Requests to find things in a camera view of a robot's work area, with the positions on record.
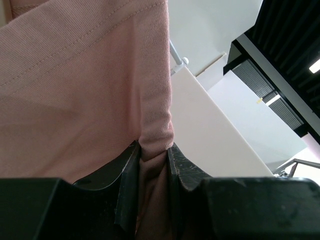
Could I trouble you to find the pink t shirt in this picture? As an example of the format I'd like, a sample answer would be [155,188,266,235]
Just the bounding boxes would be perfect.
[0,0,174,240]

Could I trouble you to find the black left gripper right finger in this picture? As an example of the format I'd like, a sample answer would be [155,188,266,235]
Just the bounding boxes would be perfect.
[167,145,320,240]

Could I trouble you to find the white clothes rack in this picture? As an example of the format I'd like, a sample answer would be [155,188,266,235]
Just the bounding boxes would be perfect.
[169,40,189,76]

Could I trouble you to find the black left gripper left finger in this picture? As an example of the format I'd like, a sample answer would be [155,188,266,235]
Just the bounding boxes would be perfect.
[0,141,141,240]

